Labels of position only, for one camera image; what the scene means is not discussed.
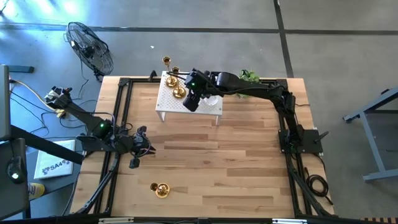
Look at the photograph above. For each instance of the clear glass candle holder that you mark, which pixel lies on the clear glass candle holder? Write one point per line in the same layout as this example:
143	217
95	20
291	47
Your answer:
214	101

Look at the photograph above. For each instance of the green potted plant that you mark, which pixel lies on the green potted plant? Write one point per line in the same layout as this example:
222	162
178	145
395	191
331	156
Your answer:
250	75

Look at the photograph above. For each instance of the black computer mouse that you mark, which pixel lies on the black computer mouse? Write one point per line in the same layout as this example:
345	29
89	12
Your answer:
15	168

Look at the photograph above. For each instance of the black floor fan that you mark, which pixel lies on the black floor fan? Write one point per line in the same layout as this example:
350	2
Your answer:
90	49

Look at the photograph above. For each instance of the black desk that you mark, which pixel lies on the black desk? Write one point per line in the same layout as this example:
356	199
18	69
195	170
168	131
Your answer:
12	199

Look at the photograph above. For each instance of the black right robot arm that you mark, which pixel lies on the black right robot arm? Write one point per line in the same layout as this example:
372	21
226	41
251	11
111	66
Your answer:
248	85

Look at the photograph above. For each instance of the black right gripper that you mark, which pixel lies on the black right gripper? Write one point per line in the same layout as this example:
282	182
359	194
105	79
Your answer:
196	90

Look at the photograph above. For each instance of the silver metal bracket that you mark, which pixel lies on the silver metal bracket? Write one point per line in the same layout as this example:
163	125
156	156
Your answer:
115	220
289	221

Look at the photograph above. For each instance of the grey monitor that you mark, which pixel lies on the grey monitor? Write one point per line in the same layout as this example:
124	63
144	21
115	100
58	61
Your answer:
4	102

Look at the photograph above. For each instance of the black aluminium rig frame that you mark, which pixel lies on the black aluminium rig frame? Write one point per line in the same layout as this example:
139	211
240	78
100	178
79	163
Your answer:
124	82

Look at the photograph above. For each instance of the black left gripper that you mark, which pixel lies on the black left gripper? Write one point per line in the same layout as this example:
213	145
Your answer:
136	143

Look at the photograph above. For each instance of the black desk foot beam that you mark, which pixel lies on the black desk foot beam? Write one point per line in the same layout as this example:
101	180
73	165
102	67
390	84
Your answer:
46	144

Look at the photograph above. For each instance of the yellow power plug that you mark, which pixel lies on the yellow power plug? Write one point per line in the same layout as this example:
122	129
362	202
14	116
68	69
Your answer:
61	113

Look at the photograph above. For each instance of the white perforated metal shelf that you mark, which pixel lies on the white perforated metal shelf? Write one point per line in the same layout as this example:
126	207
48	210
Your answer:
168	105

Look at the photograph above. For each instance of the gold brass candlestick holder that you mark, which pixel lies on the gold brass candlestick holder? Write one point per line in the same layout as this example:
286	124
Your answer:
171	82
162	190
179	92

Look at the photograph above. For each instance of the black clamp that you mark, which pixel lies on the black clamp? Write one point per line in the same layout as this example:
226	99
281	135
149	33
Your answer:
152	75

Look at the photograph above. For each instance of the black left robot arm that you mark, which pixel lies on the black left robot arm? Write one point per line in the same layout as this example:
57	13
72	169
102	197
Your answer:
81	113

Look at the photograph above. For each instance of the white printed box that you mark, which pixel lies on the white printed box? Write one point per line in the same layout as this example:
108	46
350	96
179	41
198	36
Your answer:
53	161

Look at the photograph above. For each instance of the blue-grey table frame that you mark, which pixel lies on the blue-grey table frame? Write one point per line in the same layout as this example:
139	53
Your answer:
371	146

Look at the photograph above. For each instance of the yellow shoe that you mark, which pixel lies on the yellow shoe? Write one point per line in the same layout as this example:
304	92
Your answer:
36	190

